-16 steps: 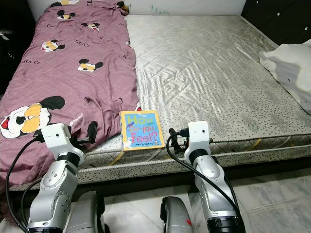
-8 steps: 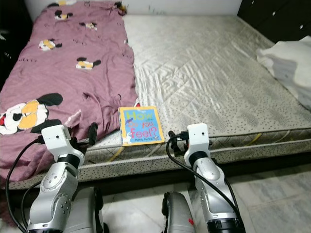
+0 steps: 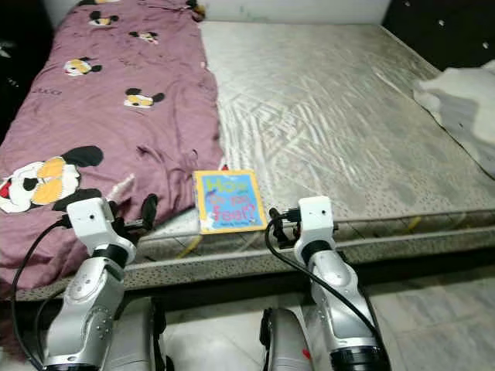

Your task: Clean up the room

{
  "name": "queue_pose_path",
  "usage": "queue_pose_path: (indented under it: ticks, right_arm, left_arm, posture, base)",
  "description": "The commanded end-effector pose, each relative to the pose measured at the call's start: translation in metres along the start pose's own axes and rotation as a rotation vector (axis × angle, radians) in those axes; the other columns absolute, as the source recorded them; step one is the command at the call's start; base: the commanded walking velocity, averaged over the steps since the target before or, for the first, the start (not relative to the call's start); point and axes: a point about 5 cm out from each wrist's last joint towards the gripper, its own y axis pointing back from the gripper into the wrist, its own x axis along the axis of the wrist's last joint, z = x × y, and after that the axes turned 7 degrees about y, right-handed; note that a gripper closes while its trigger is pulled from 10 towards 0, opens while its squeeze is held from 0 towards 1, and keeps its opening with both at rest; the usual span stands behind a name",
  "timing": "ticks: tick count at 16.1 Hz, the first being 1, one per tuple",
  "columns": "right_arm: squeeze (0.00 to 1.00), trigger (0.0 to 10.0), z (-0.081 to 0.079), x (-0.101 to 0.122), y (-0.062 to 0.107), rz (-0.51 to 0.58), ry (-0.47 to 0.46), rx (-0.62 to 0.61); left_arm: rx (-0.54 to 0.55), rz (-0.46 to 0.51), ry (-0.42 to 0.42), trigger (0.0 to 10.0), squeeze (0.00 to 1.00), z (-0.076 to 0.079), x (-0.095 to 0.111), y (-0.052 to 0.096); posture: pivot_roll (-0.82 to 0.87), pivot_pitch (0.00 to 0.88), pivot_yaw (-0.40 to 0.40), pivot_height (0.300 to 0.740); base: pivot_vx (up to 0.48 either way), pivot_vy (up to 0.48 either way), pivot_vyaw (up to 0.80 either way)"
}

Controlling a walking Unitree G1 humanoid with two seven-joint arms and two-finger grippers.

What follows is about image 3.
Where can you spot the blue yellow picture book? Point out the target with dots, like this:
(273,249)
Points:
(230,202)

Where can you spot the white pillow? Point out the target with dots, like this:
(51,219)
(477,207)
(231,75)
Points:
(464,116)

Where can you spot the black bag heap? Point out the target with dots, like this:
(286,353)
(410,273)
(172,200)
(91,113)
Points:
(15,93)

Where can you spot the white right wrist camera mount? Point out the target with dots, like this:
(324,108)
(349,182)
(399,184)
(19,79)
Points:
(315,219)

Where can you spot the grey right robot leg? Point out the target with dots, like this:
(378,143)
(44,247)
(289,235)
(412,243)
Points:
(286,348)

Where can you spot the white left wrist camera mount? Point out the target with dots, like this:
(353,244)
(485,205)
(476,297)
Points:
(93,220)

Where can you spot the dark tufted headboard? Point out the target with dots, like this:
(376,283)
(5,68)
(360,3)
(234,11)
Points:
(441,31)

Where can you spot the grey quilted mattress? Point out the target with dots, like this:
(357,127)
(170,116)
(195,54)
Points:
(317,116)

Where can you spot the grey robot leg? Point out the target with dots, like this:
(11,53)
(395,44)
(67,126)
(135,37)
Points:
(147,340)
(286,348)

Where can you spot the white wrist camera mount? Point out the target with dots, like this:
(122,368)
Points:
(93,220)
(315,219)

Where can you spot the mauve cartoon mouse quilt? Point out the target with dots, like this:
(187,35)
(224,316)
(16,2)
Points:
(108,124)

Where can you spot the grey left robot leg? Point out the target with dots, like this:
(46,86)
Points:
(147,340)

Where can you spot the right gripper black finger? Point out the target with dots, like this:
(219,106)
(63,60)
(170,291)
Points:
(273,220)

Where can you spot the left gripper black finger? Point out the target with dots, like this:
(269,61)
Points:
(149,212)

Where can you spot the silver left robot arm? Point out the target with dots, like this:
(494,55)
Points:
(85,309)

